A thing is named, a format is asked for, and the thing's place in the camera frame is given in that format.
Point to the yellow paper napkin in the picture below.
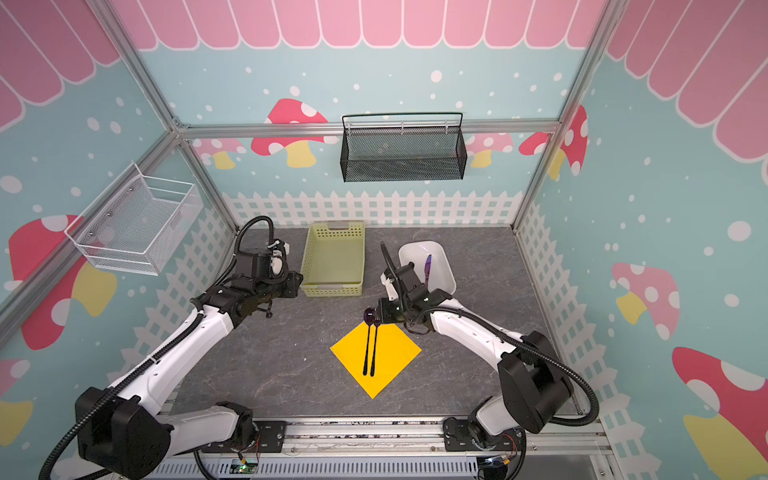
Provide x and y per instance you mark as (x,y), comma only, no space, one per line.
(395,352)

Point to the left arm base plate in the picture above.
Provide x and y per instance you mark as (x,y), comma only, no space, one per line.
(267,436)

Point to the purple spoon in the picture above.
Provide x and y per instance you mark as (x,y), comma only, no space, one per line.
(370,316)

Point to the white wire wall basket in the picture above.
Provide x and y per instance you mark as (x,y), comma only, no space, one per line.
(136,224)

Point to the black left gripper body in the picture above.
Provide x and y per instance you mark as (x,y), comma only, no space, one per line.
(285,288)

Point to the white plastic tub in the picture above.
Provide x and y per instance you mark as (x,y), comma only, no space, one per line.
(441,276)

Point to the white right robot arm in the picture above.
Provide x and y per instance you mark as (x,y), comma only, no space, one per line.
(534,384)

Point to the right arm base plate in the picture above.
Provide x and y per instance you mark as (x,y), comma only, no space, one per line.
(464,435)

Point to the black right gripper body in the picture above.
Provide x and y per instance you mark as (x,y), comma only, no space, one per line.
(398,283)

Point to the green perforated plastic basket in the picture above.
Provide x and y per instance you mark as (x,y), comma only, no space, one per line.
(334,260)

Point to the purple fork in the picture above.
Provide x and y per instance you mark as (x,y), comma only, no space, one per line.
(372,371)

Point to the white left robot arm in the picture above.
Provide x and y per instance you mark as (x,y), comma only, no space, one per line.
(122,428)

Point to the purple knife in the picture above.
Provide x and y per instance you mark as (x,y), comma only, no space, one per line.
(427,270)

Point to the black mesh wall basket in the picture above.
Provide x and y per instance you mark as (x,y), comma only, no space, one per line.
(403,147)

